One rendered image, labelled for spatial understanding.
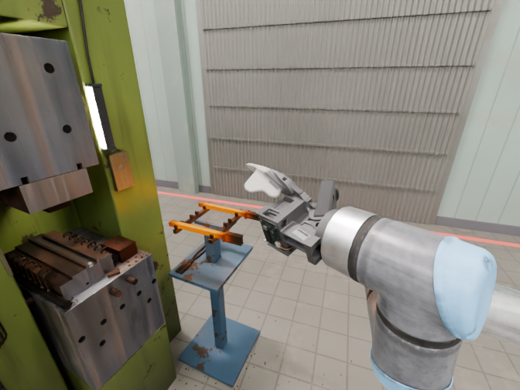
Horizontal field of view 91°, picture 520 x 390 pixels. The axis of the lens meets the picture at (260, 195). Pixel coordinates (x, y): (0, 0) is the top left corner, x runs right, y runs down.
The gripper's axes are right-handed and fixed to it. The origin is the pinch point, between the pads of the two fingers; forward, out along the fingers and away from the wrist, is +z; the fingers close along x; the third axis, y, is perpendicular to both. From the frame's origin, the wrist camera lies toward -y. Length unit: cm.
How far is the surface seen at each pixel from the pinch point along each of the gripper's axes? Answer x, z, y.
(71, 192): -1, 68, 30
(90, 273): 31, 70, 42
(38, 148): -17, 65, 30
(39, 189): -7, 65, 37
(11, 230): 13, 112, 61
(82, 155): -10, 70, 21
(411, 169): 151, 80, -261
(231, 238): 45, 51, -10
